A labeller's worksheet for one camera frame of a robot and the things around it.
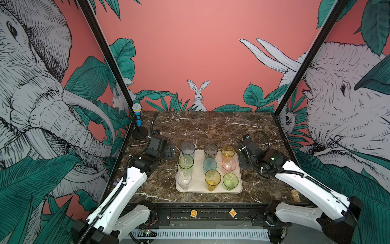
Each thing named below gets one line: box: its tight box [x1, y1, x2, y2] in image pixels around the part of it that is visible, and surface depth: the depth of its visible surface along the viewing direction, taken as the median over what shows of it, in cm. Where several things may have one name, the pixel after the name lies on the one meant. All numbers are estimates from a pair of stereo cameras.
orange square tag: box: [190, 209, 198, 218], surface depth 76 cm
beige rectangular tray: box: [175, 149, 243, 194], surface depth 85 cm
